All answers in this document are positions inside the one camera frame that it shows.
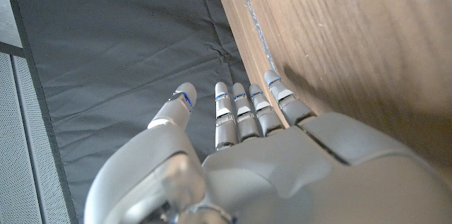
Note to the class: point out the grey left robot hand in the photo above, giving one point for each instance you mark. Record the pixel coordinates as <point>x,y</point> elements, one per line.
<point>282,178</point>

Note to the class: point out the black fabric backdrop curtain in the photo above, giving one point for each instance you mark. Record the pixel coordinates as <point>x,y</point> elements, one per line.
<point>123,40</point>

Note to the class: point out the grey perforated partition panel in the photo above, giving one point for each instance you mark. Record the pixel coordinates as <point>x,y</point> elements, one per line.
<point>17,146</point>

